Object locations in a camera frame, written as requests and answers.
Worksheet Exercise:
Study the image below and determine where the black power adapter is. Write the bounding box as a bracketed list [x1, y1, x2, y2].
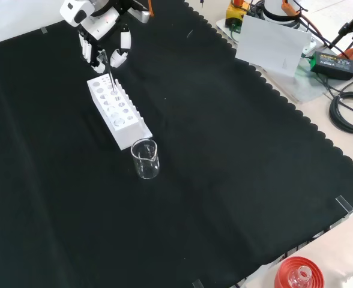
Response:
[310, 50, 353, 81]

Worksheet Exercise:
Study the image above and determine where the clear glass beaker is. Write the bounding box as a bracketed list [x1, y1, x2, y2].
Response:
[130, 138, 160, 180]

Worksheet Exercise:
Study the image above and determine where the white test tube rack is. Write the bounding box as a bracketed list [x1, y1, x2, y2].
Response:
[86, 73, 152, 151]

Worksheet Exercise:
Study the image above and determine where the metal base plate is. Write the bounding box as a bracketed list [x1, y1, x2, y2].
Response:
[215, 17, 338, 104]

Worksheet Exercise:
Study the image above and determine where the white wrist camera shell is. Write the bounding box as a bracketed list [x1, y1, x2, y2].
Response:
[59, 0, 95, 28]

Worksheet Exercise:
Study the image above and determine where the red ribbed funnel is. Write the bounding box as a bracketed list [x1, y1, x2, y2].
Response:
[273, 256, 326, 288]

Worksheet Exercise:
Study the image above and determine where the black bench cloth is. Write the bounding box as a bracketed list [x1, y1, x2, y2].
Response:
[0, 0, 353, 288]

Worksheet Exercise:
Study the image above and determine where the coiled black cable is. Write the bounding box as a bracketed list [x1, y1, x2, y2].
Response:
[328, 92, 353, 134]

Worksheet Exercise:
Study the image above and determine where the yellow stop button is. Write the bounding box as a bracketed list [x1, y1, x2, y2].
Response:
[226, 0, 251, 28]

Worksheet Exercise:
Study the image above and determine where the thin black adapter cable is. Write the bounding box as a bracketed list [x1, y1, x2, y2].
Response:
[322, 71, 353, 100]

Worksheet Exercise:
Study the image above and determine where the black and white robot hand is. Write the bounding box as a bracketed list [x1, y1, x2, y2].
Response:
[77, 8, 133, 75]

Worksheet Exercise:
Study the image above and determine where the clear glass rod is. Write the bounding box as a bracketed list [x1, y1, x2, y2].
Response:
[100, 49, 116, 92]

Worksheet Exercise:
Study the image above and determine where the small clear glass flask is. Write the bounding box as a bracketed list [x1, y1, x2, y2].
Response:
[289, 266, 312, 288]

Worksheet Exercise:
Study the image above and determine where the black tripod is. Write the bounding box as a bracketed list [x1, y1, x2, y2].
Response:
[329, 2, 353, 50]

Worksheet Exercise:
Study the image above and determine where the orange clamp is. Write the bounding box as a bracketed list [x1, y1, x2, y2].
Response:
[338, 47, 353, 61]

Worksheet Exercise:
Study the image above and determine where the pale white board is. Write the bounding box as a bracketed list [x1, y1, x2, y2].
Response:
[235, 14, 312, 77]

